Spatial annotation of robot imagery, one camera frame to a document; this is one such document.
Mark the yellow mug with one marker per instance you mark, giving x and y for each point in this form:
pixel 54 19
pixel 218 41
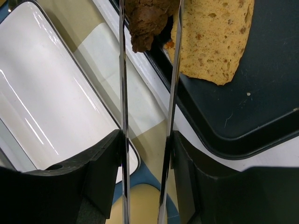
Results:
pixel 143 206

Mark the metal serving tongs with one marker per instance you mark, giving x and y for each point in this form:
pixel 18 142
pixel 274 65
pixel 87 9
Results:
pixel 125 123

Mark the tan bread slice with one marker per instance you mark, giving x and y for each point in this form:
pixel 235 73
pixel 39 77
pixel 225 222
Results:
pixel 215 34

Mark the black rectangular tray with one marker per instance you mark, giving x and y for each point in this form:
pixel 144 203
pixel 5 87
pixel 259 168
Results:
pixel 259 108

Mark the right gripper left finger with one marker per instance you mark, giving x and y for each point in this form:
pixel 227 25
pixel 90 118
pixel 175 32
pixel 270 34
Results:
pixel 77 190

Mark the white rectangular plate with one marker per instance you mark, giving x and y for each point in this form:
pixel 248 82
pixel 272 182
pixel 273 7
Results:
pixel 48 110

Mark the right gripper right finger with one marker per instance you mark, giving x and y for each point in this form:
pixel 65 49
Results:
pixel 212 193

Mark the blue beige placemat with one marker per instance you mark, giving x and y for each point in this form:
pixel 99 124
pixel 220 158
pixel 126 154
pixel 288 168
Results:
pixel 86 25

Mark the brown chocolate croissant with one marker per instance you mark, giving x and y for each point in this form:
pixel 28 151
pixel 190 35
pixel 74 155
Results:
pixel 147 19

